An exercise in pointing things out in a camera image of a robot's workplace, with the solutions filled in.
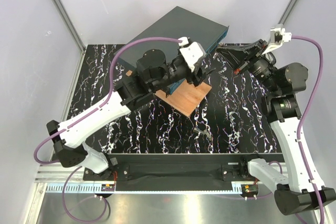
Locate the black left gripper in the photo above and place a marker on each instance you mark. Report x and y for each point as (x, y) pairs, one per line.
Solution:
(195, 78)

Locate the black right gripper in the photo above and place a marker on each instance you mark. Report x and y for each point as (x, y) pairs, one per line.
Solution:
(233, 62)

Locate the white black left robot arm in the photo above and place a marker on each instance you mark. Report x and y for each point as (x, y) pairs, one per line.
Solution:
(152, 73)

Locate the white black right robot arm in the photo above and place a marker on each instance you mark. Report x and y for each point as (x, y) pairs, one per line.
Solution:
(302, 189)

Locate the wooden board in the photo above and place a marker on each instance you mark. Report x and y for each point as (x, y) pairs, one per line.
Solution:
(186, 97)

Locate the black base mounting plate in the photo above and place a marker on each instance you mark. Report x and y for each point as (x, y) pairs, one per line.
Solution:
(170, 173)

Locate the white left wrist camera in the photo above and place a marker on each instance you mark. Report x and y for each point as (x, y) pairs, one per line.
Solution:
(192, 52)

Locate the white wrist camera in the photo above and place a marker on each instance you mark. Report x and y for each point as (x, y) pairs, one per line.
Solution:
(278, 36)
(192, 52)

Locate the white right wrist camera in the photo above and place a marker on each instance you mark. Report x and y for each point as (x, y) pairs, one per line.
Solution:
(278, 36)

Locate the left aluminium frame post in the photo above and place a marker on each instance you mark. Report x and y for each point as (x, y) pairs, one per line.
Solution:
(69, 24)

